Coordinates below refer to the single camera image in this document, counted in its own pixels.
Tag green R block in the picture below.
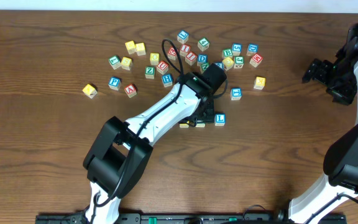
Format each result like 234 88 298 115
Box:
195 123 206 128

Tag blue 1 block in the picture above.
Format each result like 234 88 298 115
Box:
214 113 226 126

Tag yellow G block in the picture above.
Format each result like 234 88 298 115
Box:
222 57 234 71

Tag yellow O block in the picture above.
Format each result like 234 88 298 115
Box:
179 123 190 128

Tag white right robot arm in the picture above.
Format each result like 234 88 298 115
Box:
278 23 358 223

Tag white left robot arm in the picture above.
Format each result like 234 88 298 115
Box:
83 64 227 223

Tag green N block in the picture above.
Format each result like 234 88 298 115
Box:
200 62 209 73

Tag blue 2 block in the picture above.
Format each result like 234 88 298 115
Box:
215 62 224 70

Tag blue D block centre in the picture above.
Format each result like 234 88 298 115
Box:
197 54 208 67

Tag blue d block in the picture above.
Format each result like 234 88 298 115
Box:
197 54 208 67
246 44 259 57

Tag blue T block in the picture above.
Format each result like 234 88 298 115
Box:
230 88 242 100

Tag green B block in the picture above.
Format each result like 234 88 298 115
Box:
222 49 233 60

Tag red I block lower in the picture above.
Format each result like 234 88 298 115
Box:
185 51 198 66

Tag red i block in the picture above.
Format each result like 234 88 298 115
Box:
185 51 198 66
180 44 191 57

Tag green J block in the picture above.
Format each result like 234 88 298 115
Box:
234 56 244 69

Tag green 4 block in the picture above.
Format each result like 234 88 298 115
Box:
198 37 210 52

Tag blue 5 block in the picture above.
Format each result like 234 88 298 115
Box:
231 43 242 56

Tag red I block upper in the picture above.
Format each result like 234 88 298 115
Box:
180 44 191 57

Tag blue H block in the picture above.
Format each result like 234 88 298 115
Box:
162 73 173 88

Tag yellow K block right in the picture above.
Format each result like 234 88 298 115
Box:
254 77 266 90

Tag yellow k block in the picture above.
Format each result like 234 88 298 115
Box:
82 83 98 99
254 77 266 90

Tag red M block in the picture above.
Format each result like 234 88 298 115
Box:
250 54 264 68

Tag red E block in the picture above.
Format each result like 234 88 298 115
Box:
167 47 178 60

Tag blue D block right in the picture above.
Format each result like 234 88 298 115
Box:
246 44 259 57

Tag blue L block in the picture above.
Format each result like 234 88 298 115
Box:
177 30 189 44

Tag red U block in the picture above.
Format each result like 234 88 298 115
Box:
156 60 169 75

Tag yellow Q block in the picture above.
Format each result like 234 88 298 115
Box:
150 52 160 65

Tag green Z block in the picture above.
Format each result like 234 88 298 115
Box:
145 66 155 79

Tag red A block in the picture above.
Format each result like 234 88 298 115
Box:
124 83 137 98

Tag yellow S block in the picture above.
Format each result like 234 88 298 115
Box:
135 42 146 56

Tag yellow block beside green L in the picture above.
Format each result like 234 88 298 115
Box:
121 57 133 70

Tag yellow block upper left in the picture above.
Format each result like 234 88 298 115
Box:
125 40 136 54

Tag blue P block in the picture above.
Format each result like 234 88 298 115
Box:
108 77 121 91

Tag yellow K block far left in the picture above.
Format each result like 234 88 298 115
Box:
82 83 98 99

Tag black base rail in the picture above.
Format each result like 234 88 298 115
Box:
35 212 347 224

